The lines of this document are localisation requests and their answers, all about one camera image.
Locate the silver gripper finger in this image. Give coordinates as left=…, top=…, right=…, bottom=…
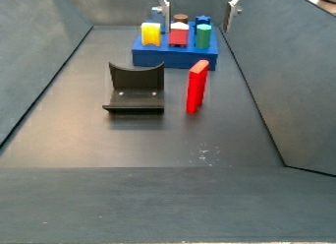
left=223, top=0, right=242, bottom=32
left=157, top=0, right=171, bottom=33

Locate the red two-legged block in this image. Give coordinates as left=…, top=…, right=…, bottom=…
left=187, top=60, right=210, bottom=114

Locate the blue foam shape board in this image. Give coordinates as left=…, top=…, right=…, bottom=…
left=131, top=22, right=218, bottom=71

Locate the light blue rectangular block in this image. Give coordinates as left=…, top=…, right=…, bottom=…
left=151, top=7, right=166, bottom=32

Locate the brown cylinder block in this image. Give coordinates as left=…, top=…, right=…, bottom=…
left=174, top=14, right=189, bottom=24

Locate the yellow arch block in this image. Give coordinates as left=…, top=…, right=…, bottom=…
left=141, top=23, right=162, bottom=46

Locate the red pentagon house block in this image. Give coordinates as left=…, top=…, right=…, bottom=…
left=169, top=22, right=190, bottom=47

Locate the blue star block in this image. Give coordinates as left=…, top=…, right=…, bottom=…
left=197, top=15, right=211, bottom=25

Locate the green hexagon block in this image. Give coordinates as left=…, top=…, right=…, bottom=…
left=197, top=24, right=211, bottom=49

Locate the black curved stand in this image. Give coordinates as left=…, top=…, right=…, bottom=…
left=103, top=64, right=165, bottom=112

